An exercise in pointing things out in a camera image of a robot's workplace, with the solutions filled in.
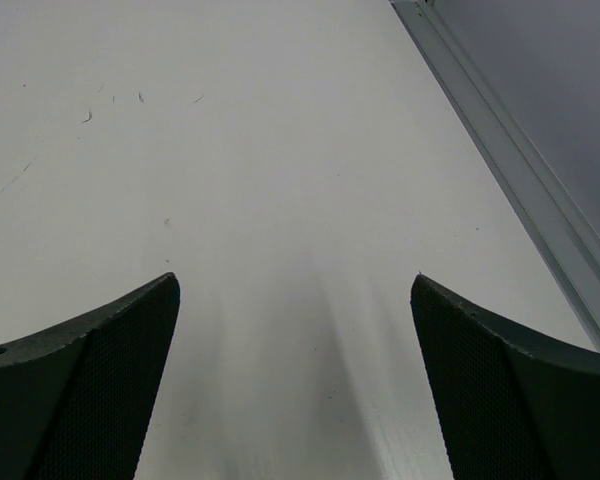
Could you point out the aluminium right side rail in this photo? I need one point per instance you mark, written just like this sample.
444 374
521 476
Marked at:
565 239

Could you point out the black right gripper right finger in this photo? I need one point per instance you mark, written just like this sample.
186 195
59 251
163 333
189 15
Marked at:
512 403

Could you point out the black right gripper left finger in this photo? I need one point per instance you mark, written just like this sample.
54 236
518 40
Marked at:
76 398

